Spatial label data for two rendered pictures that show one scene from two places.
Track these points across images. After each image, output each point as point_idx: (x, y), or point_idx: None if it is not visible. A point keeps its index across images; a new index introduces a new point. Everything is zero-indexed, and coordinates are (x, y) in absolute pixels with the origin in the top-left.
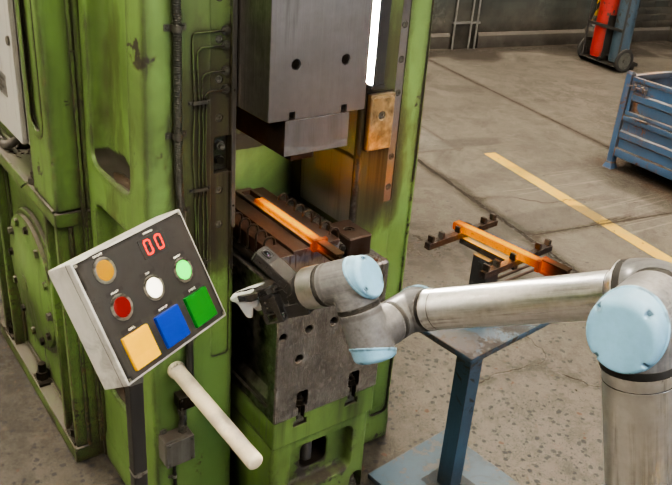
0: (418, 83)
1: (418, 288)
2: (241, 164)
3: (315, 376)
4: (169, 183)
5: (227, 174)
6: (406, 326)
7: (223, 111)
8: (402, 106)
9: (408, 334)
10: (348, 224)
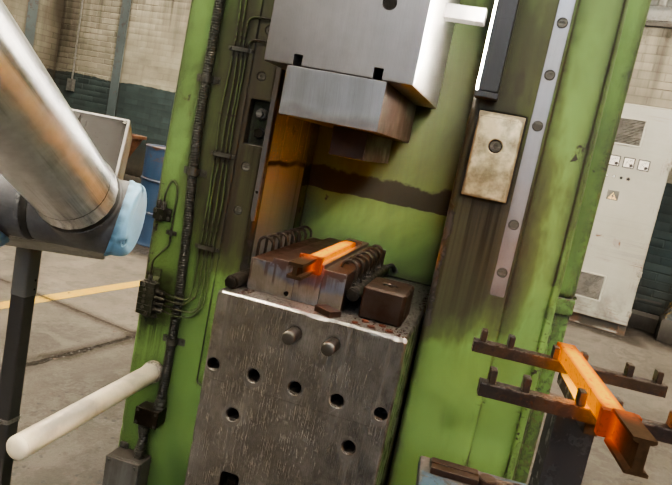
0: (583, 125)
1: (123, 180)
2: (378, 220)
3: (253, 463)
4: (191, 133)
5: (259, 150)
6: (20, 195)
7: (268, 70)
8: (546, 152)
9: (29, 219)
10: (400, 285)
